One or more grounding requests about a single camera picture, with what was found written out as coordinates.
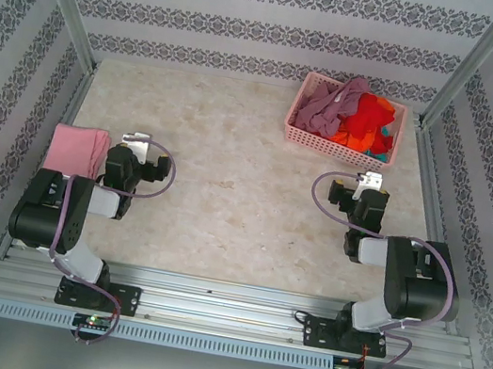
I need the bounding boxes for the pink plastic basket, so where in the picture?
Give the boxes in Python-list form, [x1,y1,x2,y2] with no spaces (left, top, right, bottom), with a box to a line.
[278,68,412,177]

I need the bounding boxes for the mauve t-shirt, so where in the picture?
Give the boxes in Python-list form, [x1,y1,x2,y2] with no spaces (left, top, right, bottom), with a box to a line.
[294,68,374,144]

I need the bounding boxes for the folded pink t-shirt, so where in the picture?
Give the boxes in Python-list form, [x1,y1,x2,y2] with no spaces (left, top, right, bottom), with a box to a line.
[45,120,115,183]

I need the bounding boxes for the teal t-shirt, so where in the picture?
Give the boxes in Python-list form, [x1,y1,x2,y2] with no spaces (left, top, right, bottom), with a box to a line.
[360,121,399,164]

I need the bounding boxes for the pile of red clothes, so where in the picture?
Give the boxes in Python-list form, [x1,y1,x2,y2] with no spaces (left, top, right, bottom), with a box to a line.
[326,88,401,158]

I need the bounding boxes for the red t-shirt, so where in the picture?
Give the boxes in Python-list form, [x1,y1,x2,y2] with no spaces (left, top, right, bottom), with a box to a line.
[336,89,399,156]

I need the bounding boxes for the small circuit board green light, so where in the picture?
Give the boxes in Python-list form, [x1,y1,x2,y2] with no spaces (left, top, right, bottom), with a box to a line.
[72,312,115,332]

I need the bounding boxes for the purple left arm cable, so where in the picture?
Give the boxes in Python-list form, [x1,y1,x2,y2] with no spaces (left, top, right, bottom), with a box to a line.
[33,125,183,355]

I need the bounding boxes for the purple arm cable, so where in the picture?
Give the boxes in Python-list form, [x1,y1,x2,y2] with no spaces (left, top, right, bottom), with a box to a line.
[280,168,473,369]
[33,125,183,355]

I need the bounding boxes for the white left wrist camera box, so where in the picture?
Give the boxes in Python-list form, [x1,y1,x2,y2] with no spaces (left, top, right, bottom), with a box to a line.
[128,130,154,166]

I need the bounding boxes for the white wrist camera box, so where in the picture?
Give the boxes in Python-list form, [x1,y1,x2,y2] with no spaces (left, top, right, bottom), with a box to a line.
[128,130,154,166]
[352,168,386,204]

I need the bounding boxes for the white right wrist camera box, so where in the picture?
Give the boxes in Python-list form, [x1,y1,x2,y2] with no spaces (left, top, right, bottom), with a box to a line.
[352,168,386,204]

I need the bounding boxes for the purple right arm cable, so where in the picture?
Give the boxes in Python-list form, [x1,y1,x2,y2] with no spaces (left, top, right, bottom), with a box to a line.
[280,168,473,369]

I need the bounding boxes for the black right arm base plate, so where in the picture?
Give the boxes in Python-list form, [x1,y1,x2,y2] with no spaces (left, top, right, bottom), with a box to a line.
[299,313,392,361]

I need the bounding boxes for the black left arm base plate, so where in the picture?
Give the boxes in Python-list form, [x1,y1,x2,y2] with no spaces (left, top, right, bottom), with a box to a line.
[53,273,143,319]

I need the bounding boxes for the aluminium mounting rail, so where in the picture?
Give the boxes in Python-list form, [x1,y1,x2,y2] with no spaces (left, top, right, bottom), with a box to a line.
[0,238,484,369]

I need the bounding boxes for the small circuit board red wires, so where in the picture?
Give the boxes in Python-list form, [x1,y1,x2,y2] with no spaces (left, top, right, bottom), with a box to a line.
[332,355,367,369]

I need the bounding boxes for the grey slotted cable duct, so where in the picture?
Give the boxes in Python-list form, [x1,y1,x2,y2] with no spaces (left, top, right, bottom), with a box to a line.
[0,297,337,369]

